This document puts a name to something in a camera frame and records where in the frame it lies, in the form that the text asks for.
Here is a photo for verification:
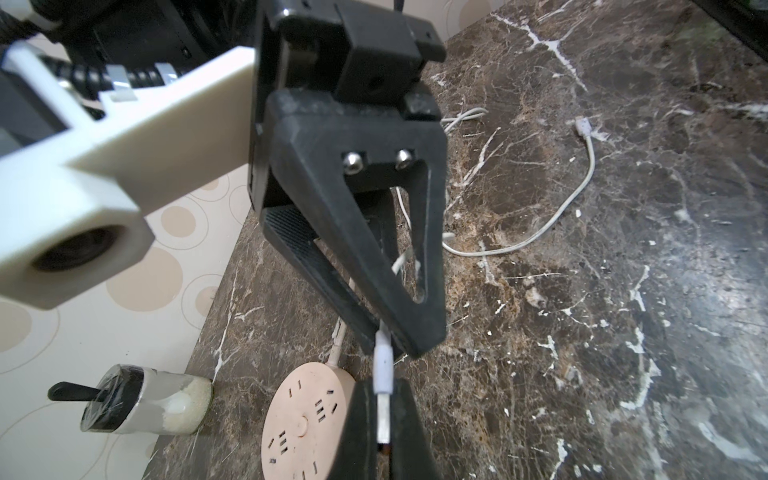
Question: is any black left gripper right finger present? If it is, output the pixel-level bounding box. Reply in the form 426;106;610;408
389;379;441;480

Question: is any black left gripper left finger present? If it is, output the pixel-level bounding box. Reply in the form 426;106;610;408
327;379;378;480

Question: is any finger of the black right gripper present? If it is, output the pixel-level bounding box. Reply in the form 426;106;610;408
264;89;447;358
260;191;399;354

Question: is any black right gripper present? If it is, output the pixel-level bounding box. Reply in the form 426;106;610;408
248;1;447;210

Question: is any white usb charging cable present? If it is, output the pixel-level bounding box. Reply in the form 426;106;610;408
373;107;596;445

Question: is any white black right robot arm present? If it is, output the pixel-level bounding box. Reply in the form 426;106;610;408
1;1;447;357

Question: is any pink round power strip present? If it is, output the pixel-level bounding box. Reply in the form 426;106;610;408
261;362;355;480

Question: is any glass jar with black lid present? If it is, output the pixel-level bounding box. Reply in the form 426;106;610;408
47;364;213;436

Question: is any white power strip cord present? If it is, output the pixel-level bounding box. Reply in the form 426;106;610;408
326;275;355;368

